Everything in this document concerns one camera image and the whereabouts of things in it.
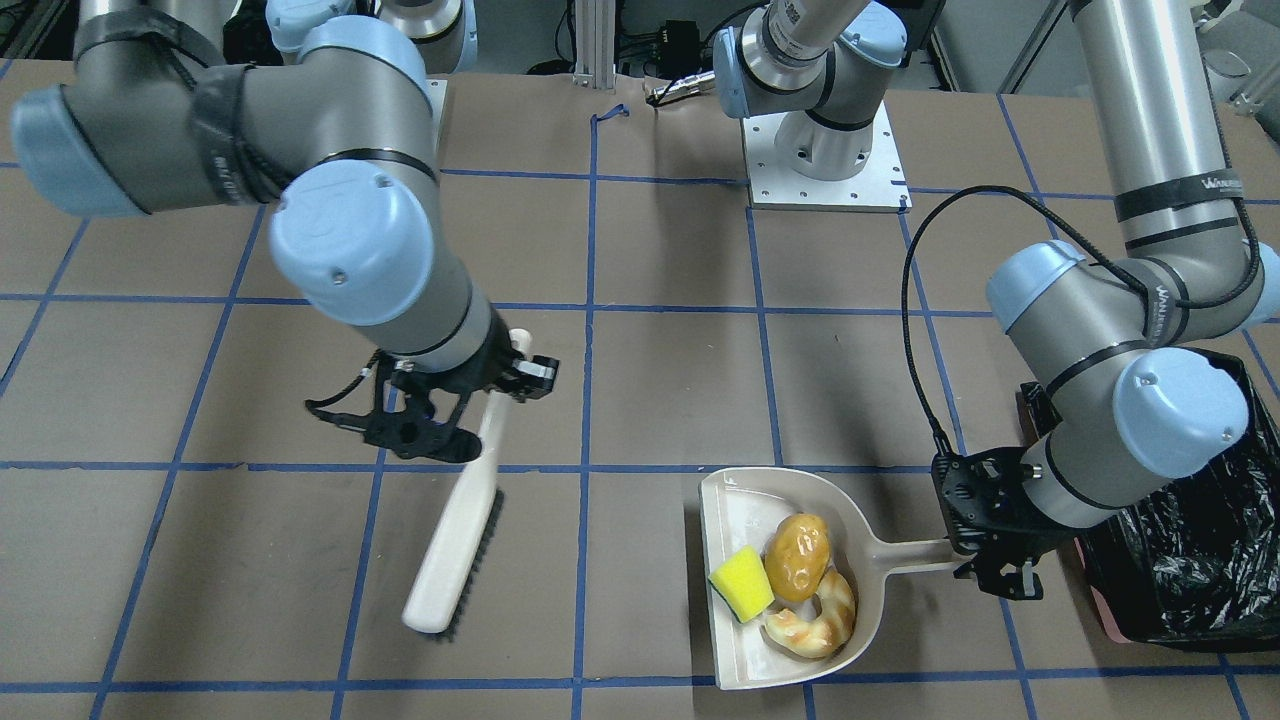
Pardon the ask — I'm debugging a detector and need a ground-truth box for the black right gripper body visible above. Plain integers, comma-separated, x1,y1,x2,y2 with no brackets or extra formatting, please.
362,320,561,464

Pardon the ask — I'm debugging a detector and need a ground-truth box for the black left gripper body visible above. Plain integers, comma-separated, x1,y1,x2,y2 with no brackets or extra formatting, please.
931,448,1074,583

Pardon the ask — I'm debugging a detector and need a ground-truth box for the beige hand brush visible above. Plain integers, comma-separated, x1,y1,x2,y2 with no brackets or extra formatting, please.
399,391,516,635

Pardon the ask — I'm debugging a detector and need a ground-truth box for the yellow potato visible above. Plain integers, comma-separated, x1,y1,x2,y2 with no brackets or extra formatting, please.
763,512,831,603

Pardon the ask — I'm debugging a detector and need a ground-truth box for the croissant bread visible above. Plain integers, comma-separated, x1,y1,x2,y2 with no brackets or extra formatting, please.
764,568,858,660

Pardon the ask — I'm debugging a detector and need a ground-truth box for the beige dustpan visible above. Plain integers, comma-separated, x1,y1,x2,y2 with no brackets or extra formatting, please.
700,468,959,691

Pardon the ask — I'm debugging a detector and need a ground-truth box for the yellow green sponge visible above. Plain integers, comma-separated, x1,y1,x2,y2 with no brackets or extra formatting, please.
708,544,774,623

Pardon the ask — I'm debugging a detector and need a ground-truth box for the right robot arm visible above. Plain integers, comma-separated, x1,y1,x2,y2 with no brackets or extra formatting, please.
10,1,558,464

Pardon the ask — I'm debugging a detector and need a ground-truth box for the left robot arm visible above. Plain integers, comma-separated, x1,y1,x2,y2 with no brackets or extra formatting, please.
925,1,1277,600

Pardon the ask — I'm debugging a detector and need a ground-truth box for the black lined trash bin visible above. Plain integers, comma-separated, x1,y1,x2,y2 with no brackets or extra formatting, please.
1027,345,1277,652

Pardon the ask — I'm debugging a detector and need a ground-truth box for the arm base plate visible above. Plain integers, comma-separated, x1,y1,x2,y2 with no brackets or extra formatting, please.
741,104,913,213

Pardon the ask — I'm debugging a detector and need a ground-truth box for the aluminium frame post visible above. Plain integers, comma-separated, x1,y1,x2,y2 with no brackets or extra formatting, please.
572,0,618,94

